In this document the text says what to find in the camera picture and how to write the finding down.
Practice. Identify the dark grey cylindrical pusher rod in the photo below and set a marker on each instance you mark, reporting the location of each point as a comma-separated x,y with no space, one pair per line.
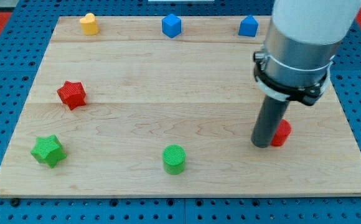
269,118

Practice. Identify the red cylinder block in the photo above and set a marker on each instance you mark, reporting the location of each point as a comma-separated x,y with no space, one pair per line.
282,133

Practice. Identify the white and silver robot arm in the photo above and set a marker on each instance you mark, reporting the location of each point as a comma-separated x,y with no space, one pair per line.
295,59

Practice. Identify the light wooden board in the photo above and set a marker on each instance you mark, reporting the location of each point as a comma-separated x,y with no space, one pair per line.
144,92

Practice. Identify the blue pentagon block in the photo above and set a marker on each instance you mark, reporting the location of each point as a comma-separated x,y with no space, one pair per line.
248,26

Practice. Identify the green cylinder block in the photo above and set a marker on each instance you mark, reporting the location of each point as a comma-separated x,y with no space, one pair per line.
173,158

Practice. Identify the blue cube block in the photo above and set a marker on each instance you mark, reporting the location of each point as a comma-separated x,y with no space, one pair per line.
171,25

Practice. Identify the red star block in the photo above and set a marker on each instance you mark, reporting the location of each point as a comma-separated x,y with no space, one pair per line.
72,94

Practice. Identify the yellow heart block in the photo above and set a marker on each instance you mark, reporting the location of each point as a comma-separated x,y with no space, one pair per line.
89,25

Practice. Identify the green star block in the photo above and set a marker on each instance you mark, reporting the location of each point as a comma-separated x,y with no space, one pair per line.
48,150

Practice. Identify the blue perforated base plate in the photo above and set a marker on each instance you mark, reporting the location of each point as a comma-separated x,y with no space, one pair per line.
23,42

